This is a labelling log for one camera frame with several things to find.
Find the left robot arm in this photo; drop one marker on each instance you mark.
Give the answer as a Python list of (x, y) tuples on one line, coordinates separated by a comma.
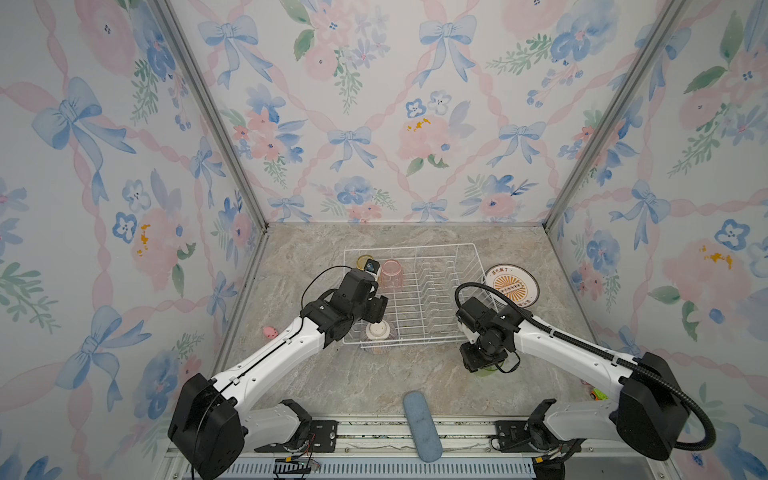
[(215, 421)]

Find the left aluminium corner post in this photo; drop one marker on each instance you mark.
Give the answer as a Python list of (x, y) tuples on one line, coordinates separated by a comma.
[(189, 66)]

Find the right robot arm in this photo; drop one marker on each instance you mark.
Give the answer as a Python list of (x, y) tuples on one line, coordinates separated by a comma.
[(642, 408)]

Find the pink translucent plastic cup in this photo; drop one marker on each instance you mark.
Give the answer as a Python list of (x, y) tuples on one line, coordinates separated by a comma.
[(391, 275)]

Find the white ribbed bowl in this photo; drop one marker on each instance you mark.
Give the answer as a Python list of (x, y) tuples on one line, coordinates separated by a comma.
[(378, 337)]

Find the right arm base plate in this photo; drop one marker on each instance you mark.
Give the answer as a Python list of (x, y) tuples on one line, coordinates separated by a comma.
[(515, 436)]

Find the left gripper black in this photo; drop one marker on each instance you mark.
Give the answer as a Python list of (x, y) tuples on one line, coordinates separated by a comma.
[(378, 307)]

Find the green translucent plastic cup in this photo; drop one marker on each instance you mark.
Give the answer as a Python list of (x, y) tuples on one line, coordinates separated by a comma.
[(485, 372)]

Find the aluminium front rail frame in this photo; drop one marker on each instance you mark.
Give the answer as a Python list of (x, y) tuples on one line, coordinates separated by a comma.
[(381, 447)]

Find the white wire dish rack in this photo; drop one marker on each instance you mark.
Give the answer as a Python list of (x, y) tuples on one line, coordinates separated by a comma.
[(424, 310)]

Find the white plate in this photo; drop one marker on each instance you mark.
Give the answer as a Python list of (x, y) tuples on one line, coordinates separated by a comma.
[(515, 283)]

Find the right aluminium corner post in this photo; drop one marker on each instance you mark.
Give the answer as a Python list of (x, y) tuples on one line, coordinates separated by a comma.
[(658, 35)]

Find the yellow translucent plastic cup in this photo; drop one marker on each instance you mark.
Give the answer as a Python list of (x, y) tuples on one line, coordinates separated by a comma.
[(362, 261)]

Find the small pink toy figure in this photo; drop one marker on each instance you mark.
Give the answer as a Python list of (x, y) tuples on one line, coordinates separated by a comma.
[(270, 333)]

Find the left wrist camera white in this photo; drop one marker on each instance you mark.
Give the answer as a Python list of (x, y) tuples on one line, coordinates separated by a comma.
[(373, 267)]

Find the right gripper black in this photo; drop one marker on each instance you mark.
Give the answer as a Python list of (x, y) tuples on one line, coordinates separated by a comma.
[(470, 362)]

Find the blue oval sponge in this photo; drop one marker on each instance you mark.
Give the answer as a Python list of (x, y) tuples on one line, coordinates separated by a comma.
[(422, 427)]

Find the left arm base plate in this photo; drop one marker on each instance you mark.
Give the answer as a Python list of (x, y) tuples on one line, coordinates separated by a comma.
[(318, 436)]

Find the aluminium corner post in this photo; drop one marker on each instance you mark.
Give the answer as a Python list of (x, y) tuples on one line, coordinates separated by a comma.
[(658, 35), (189, 66)]

